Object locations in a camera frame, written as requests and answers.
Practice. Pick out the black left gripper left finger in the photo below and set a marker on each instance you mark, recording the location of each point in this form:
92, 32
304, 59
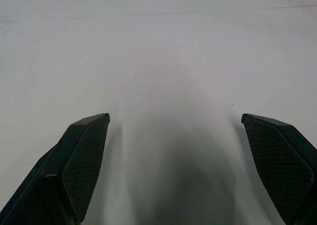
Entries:
62, 175

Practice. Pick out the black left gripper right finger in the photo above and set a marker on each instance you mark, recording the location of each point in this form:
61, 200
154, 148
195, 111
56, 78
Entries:
280, 165

